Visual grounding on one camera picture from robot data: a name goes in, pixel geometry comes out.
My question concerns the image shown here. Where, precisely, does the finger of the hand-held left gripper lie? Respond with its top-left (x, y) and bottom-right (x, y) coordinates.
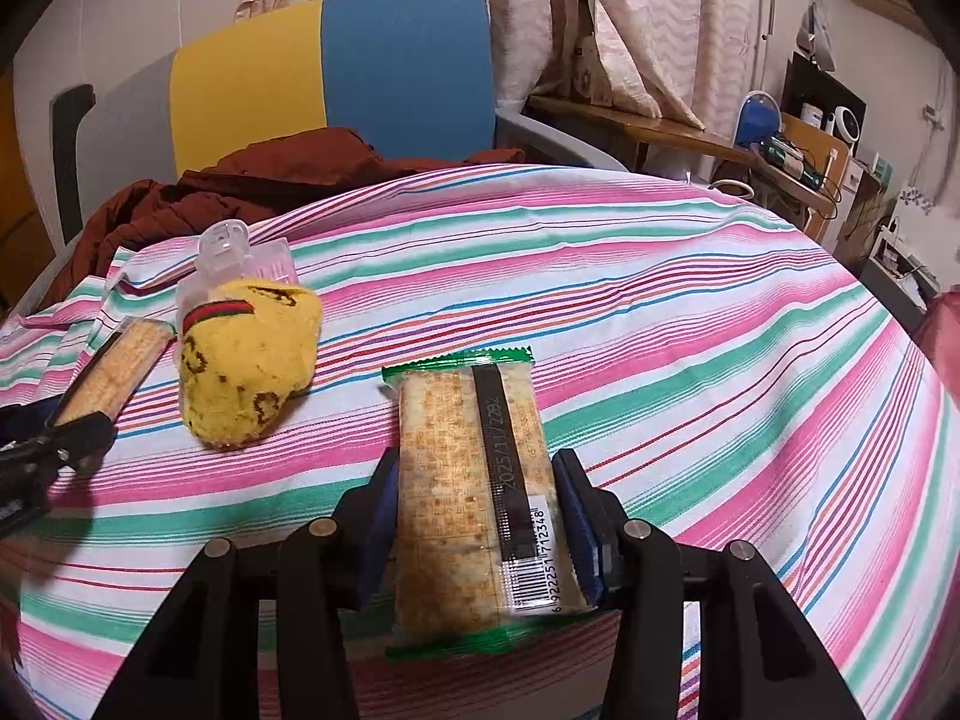
top-left (0, 399), bottom-right (65, 440)
top-left (30, 411), bottom-right (117, 475)

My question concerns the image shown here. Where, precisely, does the yellow plush toy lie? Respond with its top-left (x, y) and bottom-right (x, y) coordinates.
top-left (176, 277), bottom-right (323, 452)

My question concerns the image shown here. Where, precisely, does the grey cabinet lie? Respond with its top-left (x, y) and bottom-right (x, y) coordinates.
top-left (859, 255), bottom-right (938, 331)

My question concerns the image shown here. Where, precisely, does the wooden desk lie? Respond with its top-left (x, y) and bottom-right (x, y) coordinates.
top-left (529, 94), bottom-right (837, 215)

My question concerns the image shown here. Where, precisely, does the clear plastic box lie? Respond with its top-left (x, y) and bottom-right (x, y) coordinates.
top-left (176, 219), bottom-right (293, 331)

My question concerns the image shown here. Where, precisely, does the white round device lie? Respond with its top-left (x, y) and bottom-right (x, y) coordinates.
top-left (829, 106), bottom-right (867, 147)

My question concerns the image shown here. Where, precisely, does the striped tablecloth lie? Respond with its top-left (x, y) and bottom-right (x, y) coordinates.
top-left (0, 163), bottom-right (960, 720)

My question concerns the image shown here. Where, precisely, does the grey yellow blue chair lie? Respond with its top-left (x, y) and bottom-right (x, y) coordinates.
top-left (49, 0), bottom-right (627, 241)

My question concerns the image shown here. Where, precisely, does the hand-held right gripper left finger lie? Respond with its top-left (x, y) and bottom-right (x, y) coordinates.
top-left (90, 446), bottom-right (402, 720)

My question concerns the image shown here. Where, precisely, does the blue desk fan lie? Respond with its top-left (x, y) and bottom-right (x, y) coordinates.
top-left (735, 90), bottom-right (781, 151)

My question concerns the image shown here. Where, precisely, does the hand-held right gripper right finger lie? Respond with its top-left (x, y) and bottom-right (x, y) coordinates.
top-left (551, 448), bottom-right (867, 720)

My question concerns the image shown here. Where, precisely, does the brown jacket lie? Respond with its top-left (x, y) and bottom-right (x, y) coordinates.
top-left (37, 127), bottom-right (526, 308)

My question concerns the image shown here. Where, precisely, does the black monitor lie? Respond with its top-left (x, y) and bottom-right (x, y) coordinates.
top-left (781, 52), bottom-right (869, 145)

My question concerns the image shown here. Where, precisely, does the green-edged cracker packet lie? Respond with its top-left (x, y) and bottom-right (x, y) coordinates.
top-left (381, 345), bottom-right (593, 665)
top-left (54, 319), bottom-right (175, 428)

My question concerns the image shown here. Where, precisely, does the wooden board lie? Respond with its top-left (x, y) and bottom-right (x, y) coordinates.
top-left (780, 114), bottom-right (852, 200)

